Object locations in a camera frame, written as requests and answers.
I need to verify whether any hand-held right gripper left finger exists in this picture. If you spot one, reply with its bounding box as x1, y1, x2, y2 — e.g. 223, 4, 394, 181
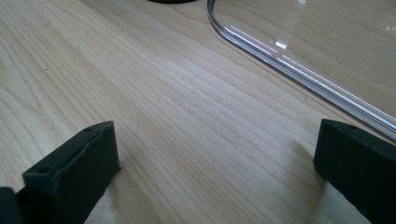
17, 120, 121, 224

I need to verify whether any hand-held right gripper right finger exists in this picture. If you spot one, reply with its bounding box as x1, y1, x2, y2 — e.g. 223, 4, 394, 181
313, 119, 396, 224

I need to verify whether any clear plastic tray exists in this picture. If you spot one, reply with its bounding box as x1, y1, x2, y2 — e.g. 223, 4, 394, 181
206, 0, 396, 144

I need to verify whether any black round object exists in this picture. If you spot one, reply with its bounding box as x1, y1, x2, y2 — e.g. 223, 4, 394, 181
146, 0, 199, 5

